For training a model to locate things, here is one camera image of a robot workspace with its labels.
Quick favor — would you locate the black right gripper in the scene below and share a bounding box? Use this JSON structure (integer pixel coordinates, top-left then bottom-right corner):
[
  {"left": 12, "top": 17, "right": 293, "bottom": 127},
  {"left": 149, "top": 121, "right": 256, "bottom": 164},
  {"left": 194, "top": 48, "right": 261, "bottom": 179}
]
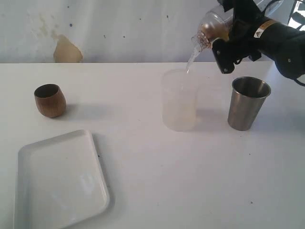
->
[{"left": 212, "top": 0, "right": 264, "bottom": 74}]

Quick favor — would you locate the clear plastic shaker lid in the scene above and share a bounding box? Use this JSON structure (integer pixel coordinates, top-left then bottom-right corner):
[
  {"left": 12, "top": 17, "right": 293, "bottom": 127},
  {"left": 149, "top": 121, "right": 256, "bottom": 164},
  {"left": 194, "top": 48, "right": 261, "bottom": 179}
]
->
[{"left": 191, "top": 11, "right": 222, "bottom": 52}]

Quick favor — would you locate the stainless steel cup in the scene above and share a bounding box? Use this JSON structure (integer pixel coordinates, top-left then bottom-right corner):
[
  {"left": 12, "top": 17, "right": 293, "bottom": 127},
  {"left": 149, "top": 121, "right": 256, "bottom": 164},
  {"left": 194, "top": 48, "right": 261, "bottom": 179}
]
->
[{"left": 227, "top": 76, "right": 271, "bottom": 131}]

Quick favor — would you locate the brown wooden cup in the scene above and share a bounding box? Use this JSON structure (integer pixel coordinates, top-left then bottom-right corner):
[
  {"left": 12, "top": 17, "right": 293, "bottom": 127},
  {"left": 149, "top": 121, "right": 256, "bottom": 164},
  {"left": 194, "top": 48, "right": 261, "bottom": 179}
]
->
[{"left": 34, "top": 83, "right": 66, "bottom": 118}]

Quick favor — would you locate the clear plastic shaker cup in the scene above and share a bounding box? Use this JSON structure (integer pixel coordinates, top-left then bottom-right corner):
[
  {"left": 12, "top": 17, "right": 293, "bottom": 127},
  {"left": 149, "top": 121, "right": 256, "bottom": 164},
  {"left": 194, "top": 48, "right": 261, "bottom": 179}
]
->
[{"left": 208, "top": 5, "right": 234, "bottom": 41}]

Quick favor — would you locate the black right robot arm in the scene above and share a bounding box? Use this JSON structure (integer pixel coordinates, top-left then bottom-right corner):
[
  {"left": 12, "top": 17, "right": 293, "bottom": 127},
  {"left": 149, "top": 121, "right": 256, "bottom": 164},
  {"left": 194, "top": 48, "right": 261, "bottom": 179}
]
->
[{"left": 212, "top": 0, "right": 305, "bottom": 81}]

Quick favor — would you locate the translucent white plastic beaker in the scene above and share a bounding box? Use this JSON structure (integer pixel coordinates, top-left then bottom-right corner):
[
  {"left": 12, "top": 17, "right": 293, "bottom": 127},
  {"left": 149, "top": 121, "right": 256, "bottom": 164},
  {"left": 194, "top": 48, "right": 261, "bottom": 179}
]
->
[{"left": 162, "top": 69, "right": 199, "bottom": 131}]

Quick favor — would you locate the white rectangular tray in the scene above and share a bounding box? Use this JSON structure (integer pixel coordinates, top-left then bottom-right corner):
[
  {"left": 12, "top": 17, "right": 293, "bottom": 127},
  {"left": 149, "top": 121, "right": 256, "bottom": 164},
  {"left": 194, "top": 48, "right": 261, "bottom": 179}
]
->
[{"left": 13, "top": 130, "right": 110, "bottom": 229}]

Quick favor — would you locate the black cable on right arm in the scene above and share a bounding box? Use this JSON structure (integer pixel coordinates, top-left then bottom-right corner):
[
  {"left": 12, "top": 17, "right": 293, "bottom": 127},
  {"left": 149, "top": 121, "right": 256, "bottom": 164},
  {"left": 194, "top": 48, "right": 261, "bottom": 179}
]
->
[{"left": 259, "top": 0, "right": 305, "bottom": 86}]

